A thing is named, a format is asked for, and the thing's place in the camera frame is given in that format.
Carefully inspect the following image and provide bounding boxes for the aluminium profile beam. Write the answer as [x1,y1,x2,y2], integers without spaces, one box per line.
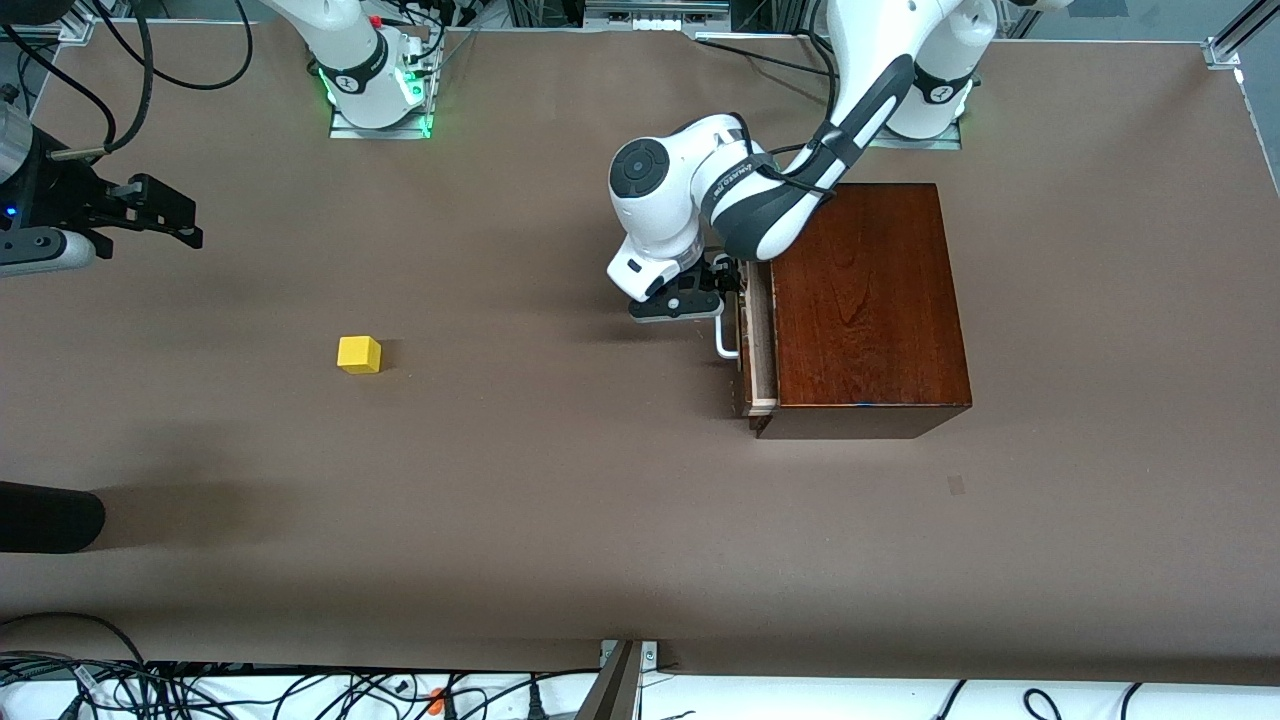
[577,640,646,720]

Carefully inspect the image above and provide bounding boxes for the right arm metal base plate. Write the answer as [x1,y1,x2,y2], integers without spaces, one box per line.
[328,40,434,140]

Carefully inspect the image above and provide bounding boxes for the dark brown wooden cabinet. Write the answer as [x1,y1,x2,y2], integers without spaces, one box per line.
[750,183,973,441]

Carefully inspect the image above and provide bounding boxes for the tangled black floor cables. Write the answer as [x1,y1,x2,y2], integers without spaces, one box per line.
[0,655,601,720]

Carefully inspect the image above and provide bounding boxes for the light wood drawer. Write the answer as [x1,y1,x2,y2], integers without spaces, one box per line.
[737,258,780,417]

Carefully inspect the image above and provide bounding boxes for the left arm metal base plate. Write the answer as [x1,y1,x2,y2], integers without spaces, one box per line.
[868,118,964,151]

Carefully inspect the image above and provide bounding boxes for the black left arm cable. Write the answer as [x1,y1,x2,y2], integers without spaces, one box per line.
[735,0,851,198]

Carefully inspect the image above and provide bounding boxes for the grey power strip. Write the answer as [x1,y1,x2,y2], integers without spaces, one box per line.
[583,0,733,33]

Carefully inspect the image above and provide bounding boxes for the silver metal bracket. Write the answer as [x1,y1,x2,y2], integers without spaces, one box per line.
[600,640,659,673]

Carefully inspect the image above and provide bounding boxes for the black looped floor cable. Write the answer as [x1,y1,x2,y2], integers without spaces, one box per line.
[0,612,149,669]

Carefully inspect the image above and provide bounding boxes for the aluminium frame corner post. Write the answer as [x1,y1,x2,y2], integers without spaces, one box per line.
[1205,0,1280,71]

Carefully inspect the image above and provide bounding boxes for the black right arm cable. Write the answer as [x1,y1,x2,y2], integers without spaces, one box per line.
[0,0,254,161]

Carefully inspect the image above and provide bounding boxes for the long black table cable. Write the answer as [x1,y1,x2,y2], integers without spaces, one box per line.
[695,35,837,81]

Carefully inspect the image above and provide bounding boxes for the yellow wooden cube block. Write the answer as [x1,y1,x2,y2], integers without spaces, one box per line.
[337,335,383,376]

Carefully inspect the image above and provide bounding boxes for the black ribbed cylindrical object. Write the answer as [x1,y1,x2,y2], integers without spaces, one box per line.
[0,480,107,555]

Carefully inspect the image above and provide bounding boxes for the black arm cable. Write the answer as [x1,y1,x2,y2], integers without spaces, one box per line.
[0,0,254,161]
[735,0,851,198]

